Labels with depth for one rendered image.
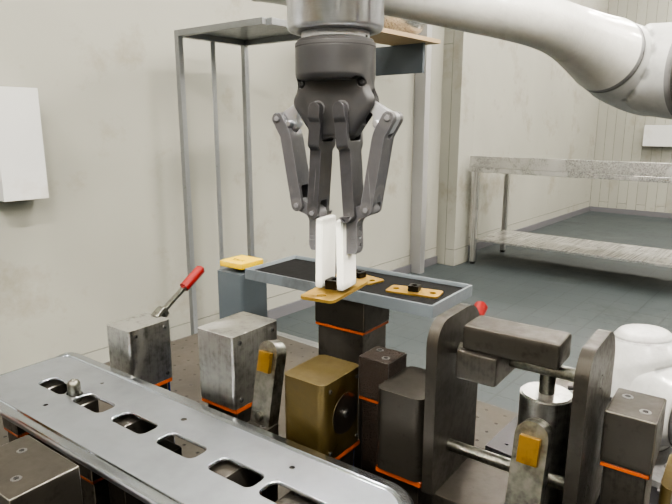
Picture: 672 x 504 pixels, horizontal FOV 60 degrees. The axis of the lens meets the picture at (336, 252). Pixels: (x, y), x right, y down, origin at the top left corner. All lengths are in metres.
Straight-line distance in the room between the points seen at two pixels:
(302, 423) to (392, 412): 0.13
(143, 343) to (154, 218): 2.55
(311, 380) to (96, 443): 0.30
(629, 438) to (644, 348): 0.53
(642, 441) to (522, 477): 0.13
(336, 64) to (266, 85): 3.64
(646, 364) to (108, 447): 0.91
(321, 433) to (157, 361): 0.43
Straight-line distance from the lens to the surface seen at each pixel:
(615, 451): 0.72
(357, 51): 0.54
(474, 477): 0.83
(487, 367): 0.69
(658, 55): 0.91
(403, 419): 0.78
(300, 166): 0.59
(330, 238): 0.59
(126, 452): 0.84
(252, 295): 1.13
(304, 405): 0.81
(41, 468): 0.79
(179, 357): 1.92
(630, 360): 1.22
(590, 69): 0.86
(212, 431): 0.86
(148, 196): 3.60
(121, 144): 3.50
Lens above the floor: 1.41
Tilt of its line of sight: 12 degrees down
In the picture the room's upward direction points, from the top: straight up
